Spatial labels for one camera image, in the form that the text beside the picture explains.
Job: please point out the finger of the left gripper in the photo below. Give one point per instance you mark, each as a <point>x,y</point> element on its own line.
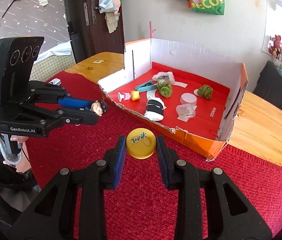
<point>41,92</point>
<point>56,114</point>

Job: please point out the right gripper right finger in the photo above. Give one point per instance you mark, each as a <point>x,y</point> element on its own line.
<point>230,214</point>

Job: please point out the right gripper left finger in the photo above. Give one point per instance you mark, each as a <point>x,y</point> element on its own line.
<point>51,214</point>

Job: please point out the dark haired boy figurine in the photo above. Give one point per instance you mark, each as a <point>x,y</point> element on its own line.
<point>98,106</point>

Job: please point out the blonde pink doll figurine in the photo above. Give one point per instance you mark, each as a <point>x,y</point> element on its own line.
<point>133,95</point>

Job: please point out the yellow round cap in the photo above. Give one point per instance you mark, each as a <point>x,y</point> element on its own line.
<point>141,143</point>

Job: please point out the teal hair clip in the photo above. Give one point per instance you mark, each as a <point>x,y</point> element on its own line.
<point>147,86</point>

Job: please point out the white pink round container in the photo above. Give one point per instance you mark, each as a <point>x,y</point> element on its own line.
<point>188,98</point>

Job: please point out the white fluffy plush pouch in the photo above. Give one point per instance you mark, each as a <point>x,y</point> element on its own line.
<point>164,77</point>

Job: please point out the person left hand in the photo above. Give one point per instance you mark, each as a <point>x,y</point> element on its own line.
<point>16,154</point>

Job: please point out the dark wooden door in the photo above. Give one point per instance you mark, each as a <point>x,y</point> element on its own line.
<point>92,32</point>

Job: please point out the red knitted table cloth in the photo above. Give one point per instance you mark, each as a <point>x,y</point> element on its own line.
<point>141,207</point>

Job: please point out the clear plastic small box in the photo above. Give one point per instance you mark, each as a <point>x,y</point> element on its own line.
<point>186,111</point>

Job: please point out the black white rolled cloth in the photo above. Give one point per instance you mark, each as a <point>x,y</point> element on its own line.
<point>155,109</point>

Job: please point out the white orange cardboard box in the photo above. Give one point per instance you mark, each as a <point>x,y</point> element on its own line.
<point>192,66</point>

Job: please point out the green scrunchie pair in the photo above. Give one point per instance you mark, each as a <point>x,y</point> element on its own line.
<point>205,91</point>

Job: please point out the pink stick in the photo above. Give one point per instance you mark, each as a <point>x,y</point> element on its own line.
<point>152,31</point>

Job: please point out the pink plush toy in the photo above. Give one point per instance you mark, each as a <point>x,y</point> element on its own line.
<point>275,49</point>

